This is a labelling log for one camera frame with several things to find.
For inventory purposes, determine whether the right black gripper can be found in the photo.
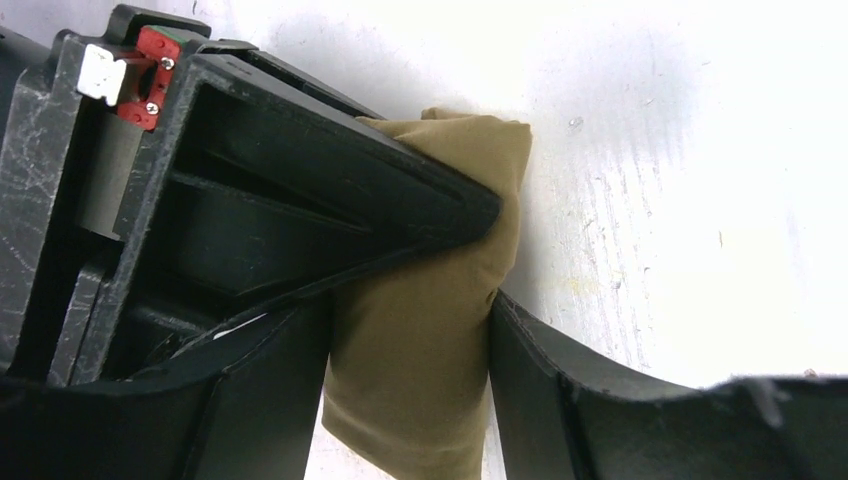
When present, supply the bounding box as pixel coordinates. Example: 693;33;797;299
1;4;259;386

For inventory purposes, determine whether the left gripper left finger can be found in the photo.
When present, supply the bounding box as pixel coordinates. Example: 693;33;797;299
1;295;332;479

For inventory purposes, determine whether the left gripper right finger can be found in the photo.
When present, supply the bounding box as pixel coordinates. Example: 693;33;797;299
490;294;847;479

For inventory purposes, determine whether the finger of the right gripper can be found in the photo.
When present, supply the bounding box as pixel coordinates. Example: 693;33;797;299
69;52;501;384

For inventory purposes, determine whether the olive and cream underwear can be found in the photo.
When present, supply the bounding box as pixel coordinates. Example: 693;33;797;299
322;108;533;479

